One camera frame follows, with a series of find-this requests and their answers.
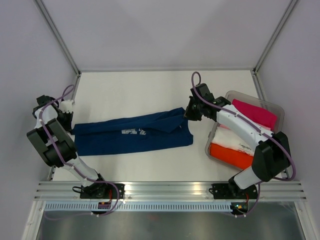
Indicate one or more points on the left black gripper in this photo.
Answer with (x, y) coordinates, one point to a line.
(70, 116)

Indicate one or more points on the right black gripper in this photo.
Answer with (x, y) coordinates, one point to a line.
(189, 114)

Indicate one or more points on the blue t-shirt with print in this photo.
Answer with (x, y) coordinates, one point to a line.
(151, 132)

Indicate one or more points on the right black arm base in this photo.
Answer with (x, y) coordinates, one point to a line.
(228, 191)

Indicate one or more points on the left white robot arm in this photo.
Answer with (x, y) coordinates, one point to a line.
(51, 138)

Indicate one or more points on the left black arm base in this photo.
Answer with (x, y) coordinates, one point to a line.
(110, 191)

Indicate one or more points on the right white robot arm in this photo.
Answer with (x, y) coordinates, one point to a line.
(271, 150)

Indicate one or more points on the white folded t-shirt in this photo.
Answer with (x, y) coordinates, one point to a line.
(226, 138)

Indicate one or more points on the clear plastic storage bin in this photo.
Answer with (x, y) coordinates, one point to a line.
(273, 108)

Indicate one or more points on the magenta folded t-shirt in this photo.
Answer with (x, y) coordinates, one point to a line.
(257, 114)

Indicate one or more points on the orange folded t-shirt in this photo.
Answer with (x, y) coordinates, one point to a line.
(231, 157)

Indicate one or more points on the light pink folded t-shirt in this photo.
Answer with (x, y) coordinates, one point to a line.
(265, 128)

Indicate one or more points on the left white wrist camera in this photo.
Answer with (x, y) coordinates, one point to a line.
(67, 106)

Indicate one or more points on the aluminium front rail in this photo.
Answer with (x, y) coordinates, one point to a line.
(171, 191)

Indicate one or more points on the right aluminium frame post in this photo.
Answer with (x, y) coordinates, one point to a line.
(275, 34)

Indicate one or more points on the aluminium frame post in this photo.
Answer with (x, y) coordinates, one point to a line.
(58, 37)
(275, 34)

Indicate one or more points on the white slotted cable duct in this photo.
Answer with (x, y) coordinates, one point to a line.
(139, 206)

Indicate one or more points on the left aluminium frame post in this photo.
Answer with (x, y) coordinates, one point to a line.
(58, 37)

